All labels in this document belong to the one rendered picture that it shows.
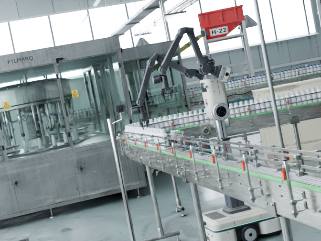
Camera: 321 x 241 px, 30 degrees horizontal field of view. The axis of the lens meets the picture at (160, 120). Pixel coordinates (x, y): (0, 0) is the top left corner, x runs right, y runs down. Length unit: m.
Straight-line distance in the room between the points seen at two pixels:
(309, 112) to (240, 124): 0.79
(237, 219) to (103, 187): 3.59
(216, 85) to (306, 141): 4.20
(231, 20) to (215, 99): 6.75
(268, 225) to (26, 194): 4.08
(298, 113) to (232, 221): 2.12
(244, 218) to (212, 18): 7.17
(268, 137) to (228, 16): 3.53
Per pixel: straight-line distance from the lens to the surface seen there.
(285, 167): 2.50
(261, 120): 7.00
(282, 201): 2.76
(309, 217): 2.55
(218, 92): 5.38
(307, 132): 9.39
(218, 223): 5.32
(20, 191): 8.53
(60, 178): 8.53
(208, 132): 6.85
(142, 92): 5.52
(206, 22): 12.04
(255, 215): 5.42
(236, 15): 12.05
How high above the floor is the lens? 1.49
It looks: 3 degrees down
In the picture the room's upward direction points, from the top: 11 degrees counter-clockwise
